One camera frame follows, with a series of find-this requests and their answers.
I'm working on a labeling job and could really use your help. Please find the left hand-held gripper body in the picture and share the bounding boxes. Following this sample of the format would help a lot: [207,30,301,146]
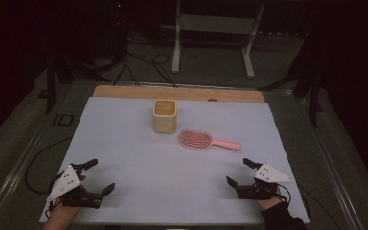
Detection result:
[46,163,104,209]

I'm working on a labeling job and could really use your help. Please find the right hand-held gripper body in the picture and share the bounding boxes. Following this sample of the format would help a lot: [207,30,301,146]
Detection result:
[235,162,292,201]

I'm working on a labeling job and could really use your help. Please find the pink hairbrush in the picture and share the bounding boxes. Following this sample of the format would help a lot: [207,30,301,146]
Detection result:
[179,128,242,152]

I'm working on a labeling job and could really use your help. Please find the beige square container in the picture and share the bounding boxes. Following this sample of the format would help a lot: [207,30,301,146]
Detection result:
[152,99,178,135]

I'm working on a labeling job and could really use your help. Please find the person's right hand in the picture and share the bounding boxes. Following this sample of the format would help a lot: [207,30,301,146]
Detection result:
[255,186,285,212]

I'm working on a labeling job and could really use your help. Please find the person's left hand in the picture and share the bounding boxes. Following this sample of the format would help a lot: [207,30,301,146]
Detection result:
[46,172,87,226]

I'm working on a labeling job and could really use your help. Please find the white table mat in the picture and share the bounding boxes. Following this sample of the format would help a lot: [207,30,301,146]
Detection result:
[38,96,311,226]

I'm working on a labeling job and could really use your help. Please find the black tripod stand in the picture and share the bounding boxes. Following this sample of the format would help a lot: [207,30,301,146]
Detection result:
[37,44,113,115]
[256,30,326,128]

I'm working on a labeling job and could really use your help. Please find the white metal stand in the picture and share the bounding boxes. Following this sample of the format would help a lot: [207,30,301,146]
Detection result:
[171,0,265,80]

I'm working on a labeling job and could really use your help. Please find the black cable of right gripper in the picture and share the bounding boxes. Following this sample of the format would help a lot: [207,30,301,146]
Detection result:
[276,182,342,230]

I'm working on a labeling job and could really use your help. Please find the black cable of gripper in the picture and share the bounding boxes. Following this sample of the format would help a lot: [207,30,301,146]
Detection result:
[276,182,342,230]
[24,136,74,196]

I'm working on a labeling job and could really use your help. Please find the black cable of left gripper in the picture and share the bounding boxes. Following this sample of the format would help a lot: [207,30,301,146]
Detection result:
[24,136,74,196]

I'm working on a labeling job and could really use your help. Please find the black rectangular floor frame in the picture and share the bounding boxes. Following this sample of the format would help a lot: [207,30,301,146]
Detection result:
[52,112,76,127]

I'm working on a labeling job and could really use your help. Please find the metal floor rail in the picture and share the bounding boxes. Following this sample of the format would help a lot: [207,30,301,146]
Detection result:
[0,113,57,230]
[295,95,367,230]

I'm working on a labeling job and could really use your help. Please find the black floor cables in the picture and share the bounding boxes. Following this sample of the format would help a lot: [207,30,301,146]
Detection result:
[112,51,178,89]

